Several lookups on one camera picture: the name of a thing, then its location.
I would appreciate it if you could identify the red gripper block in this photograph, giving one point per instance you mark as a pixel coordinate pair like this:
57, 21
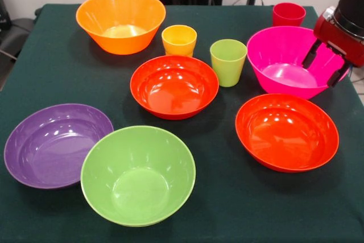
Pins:
341, 43

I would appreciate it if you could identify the pink plastic bowl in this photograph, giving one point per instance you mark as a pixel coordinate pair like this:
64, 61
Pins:
273, 55

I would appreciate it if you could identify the red plastic bowl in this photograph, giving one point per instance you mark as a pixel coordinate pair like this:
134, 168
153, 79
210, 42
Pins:
173, 89
287, 132

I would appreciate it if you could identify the green plastic bowl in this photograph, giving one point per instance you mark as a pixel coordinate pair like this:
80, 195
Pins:
136, 174

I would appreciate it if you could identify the red plastic cup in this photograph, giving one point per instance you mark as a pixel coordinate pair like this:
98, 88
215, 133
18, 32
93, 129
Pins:
288, 16

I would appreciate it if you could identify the green plastic cup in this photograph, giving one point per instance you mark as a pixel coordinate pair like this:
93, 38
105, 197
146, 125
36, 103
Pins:
227, 66

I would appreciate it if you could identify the yellow plastic cup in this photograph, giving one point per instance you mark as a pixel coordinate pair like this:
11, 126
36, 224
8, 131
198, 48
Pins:
179, 41

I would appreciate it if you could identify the dark green tablecloth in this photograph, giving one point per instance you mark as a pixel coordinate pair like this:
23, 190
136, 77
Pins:
227, 211

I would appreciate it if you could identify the orange plastic bowl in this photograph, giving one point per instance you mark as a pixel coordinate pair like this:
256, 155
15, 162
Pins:
119, 12

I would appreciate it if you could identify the purple plastic bowl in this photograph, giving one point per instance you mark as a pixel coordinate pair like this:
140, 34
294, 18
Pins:
51, 146

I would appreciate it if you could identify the black office chair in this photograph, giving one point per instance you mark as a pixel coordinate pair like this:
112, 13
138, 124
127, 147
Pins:
17, 29

